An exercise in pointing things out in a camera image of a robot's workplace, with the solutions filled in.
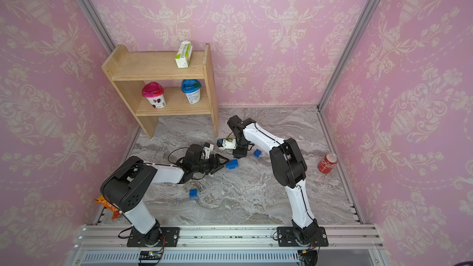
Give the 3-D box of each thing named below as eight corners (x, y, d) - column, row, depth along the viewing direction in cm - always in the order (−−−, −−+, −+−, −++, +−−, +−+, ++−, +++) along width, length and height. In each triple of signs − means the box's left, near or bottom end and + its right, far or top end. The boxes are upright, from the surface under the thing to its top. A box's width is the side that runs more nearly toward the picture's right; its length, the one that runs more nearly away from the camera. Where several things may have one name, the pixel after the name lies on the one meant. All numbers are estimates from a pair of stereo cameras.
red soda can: (318, 175, 93) (326, 165, 84) (315, 164, 97) (322, 153, 88) (331, 175, 93) (340, 165, 84) (327, 164, 97) (336, 153, 88)
